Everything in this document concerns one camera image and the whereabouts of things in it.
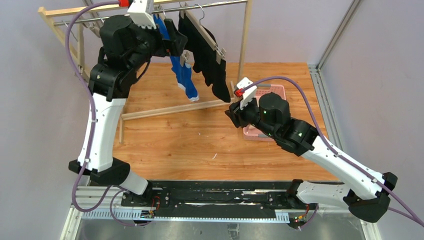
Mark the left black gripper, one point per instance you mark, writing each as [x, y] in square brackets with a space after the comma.
[174, 41]

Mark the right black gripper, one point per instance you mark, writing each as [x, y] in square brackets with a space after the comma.
[237, 114]

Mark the blue underwear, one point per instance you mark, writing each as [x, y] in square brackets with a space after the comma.
[181, 68]

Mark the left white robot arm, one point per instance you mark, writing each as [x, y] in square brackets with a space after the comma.
[125, 48]

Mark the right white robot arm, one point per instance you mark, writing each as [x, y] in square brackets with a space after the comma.
[362, 191]

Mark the black underwear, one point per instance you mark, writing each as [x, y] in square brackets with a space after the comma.
[205, 59]

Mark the empty wooden clip hanger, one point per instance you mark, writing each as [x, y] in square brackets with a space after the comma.
[78, 48]

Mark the wooden clothes rack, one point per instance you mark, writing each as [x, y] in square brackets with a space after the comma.
[49, 15]

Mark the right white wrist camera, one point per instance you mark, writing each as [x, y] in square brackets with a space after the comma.
[245, 91]

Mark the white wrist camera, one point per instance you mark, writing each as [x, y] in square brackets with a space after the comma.
[245, 91]
[140, 11]

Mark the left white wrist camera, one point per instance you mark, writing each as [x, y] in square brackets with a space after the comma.
[140, 11]

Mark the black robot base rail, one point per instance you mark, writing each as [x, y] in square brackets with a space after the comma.
[212, 201]

